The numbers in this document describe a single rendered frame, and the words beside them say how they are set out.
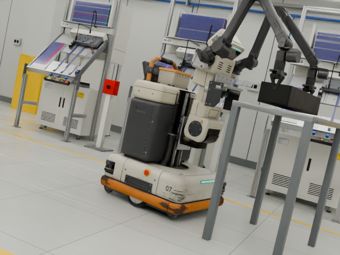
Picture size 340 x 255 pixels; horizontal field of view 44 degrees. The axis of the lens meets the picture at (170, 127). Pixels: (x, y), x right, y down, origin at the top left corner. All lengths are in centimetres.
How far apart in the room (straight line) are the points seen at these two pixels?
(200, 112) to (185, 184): 48
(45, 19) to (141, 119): 455
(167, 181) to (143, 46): 425
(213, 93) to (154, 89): 39
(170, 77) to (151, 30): 379
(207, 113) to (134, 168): 60
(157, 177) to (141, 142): 27
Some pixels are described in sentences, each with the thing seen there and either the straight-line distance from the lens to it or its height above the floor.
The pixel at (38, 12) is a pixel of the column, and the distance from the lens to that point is 723.
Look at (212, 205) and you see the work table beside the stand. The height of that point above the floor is 20.
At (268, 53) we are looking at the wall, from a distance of 597.
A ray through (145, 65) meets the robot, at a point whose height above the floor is 92.
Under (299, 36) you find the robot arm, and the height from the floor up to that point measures 129.
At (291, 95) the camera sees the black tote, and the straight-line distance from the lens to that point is 231.
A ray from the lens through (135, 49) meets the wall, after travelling 668.
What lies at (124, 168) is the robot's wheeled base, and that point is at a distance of 280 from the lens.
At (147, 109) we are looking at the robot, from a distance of 275.
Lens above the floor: 75
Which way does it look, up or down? 4 degrees down
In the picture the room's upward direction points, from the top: 12 degrees clockwise
